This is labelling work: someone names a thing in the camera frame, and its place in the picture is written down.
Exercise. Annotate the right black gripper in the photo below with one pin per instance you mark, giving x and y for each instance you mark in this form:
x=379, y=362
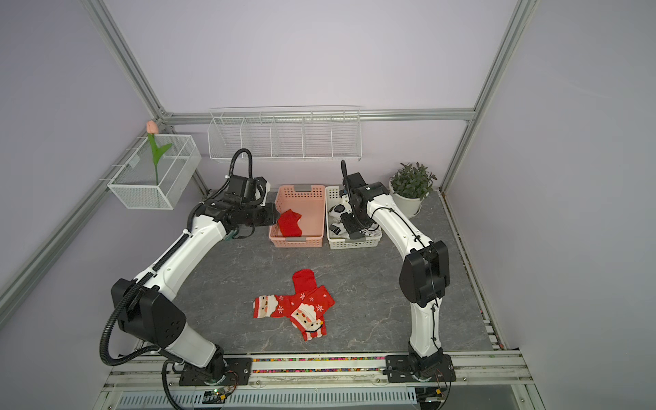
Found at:
x=349, y=225

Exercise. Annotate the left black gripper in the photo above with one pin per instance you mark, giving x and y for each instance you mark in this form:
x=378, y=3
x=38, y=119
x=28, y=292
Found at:
x=272, y=217

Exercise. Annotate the white sock hexagon patch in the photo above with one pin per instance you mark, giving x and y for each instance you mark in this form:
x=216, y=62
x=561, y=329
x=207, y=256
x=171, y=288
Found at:
x=337, y=211

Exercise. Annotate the red fuzzy sock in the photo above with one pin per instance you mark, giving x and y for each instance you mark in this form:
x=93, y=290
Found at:
x=288, y=224

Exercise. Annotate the red santa sock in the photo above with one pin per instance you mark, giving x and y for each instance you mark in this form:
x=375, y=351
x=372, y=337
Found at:
x=309, y=314
x=275, y=306

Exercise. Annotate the white sock grey bird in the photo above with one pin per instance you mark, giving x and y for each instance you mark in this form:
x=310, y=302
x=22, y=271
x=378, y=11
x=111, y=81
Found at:
x=339, y=230

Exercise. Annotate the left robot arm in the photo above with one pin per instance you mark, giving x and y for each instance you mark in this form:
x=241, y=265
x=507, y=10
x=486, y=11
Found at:
x=145, y=318

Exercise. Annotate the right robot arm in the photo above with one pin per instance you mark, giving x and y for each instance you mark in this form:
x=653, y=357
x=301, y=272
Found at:
x=423, y=280

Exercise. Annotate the white plastic basket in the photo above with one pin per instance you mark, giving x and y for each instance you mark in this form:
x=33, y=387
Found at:
x=333, y=196

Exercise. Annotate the pink plastic basket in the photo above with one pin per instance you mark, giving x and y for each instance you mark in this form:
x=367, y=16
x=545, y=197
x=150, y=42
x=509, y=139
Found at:
x=302, y=216

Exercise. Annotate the potted green plant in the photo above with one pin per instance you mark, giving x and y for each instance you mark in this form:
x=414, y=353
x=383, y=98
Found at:
x=410, y=185

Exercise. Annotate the red penguin sock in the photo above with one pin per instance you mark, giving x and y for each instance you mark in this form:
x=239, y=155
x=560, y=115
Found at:
x=304, y=281

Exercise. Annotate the artificial pink tulip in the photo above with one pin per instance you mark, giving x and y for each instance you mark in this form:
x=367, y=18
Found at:
x=157, y=151

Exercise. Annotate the white wire wall shelf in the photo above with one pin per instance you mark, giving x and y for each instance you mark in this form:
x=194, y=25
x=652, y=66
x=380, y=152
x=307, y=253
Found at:
x=286, y=133

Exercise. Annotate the white mesh wall box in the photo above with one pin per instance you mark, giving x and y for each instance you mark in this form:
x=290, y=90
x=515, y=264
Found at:
x=134, y=183

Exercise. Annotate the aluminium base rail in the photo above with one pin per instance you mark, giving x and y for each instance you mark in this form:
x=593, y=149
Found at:
x=376, y=369

